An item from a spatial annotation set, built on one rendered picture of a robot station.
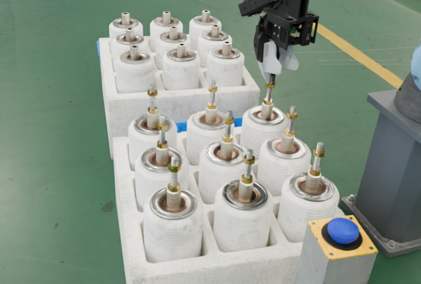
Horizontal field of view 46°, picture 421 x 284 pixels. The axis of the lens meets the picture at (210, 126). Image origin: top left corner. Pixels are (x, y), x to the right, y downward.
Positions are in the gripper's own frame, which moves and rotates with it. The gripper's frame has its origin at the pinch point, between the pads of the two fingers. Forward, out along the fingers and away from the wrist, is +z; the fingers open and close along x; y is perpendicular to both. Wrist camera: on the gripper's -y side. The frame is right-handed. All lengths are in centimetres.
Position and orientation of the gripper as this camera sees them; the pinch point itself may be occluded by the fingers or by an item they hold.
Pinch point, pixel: (269, 74)
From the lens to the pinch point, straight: 99.7
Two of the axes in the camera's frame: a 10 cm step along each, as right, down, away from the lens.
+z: -0.5, 8.5, 5.3
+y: 5.5, 4.7, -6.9
